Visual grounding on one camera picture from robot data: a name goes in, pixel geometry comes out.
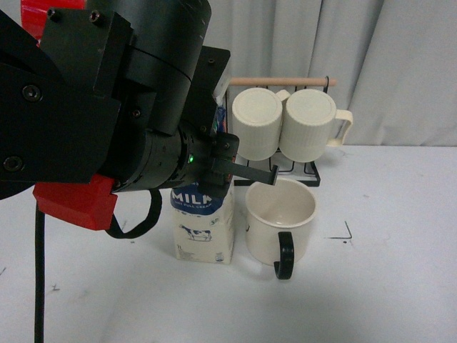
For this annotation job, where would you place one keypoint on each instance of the grey curtain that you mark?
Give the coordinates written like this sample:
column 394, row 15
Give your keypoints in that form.
column 394, row 61

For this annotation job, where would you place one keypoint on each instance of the white blue milk carton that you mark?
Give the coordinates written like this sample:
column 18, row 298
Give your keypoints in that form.
column 203, row 228

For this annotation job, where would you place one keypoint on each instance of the right cream ribbed mug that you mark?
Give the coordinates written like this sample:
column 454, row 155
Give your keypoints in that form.
column 311, row 122

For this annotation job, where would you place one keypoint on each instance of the cream ribbed mug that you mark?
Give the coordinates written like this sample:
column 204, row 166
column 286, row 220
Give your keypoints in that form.
column 257, row 119
column 311, row 122

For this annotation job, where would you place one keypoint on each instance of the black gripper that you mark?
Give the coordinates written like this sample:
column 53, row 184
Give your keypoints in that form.
column 202, row 157

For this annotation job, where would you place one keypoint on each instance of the cream mug with black handle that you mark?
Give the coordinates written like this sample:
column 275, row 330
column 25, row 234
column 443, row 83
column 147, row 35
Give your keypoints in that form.
column 280, row 219

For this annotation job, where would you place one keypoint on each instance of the left cream ribbed mug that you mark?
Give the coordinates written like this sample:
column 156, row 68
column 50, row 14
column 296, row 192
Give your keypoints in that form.
column 257, row 119

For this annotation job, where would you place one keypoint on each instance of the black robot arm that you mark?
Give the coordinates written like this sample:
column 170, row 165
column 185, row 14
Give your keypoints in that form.
column 123, row 89

